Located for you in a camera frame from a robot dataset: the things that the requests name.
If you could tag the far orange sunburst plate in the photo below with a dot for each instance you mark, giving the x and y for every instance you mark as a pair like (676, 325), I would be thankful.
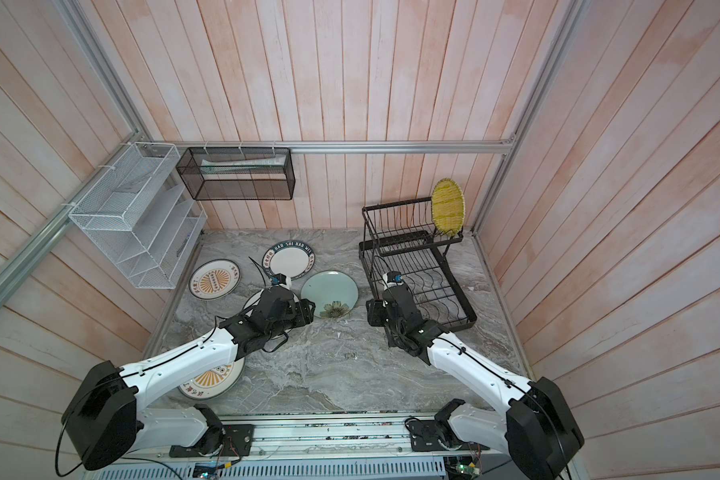
(214, 279)

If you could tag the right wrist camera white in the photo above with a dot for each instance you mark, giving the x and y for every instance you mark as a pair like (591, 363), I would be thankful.
(392, 279)

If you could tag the black mesh wall basket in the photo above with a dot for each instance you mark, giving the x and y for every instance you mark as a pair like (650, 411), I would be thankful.
(238, 173)

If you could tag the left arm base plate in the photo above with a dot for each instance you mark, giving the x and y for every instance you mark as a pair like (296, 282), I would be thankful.
(233, 440)

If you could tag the orange sunburst plate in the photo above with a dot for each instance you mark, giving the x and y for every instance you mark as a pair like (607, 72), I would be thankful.
(214, 279)
(214, 382)

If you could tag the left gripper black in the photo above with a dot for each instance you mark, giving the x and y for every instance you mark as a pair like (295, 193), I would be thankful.
(303, 312)

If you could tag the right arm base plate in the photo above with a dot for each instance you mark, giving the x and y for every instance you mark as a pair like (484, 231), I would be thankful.
(432, 436)

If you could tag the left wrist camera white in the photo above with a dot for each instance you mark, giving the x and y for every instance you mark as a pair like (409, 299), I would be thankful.
(280, 280)

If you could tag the white wire mesh shelf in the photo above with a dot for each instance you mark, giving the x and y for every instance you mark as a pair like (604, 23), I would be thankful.
(142, 220)

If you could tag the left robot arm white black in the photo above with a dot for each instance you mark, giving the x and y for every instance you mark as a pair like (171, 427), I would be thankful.
(111, 414)

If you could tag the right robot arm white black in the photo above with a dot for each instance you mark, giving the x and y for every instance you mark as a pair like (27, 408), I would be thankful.
(531, 421)

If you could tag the left aluminium frame bar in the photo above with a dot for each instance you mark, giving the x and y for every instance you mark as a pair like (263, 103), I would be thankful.
(18, 268)

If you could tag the white plate green lettered rim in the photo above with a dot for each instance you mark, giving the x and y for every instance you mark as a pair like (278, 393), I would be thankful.
(292, 258)

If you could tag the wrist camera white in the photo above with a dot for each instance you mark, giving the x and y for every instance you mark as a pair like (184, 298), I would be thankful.
(392, 279)
(280, 280)

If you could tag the black two-tier dish rack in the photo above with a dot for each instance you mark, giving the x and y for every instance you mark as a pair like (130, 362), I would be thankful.
(402, 236)

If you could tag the mint green flower plate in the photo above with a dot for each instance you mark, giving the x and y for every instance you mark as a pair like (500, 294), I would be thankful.
(334, 294)

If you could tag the horizontal aluminium frame bar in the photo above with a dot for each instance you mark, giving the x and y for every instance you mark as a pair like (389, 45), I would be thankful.
(363, 147)

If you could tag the right aluminium frame post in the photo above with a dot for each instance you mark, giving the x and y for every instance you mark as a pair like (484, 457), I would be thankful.
(564, 36)

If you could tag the white plate dark rim characters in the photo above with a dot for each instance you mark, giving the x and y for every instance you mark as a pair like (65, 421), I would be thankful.
(255, 297)

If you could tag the aluminium mounting rail base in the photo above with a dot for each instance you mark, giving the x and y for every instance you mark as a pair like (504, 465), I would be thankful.
(368, 446)

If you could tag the yellow woven round plate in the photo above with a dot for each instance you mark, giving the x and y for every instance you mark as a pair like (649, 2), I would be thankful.
(448, 208)

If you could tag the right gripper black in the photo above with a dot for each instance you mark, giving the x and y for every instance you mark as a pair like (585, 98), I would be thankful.
(375, 309)

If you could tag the near orange sunburst plate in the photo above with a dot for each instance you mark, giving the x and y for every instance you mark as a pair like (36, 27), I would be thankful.
(214, 382)

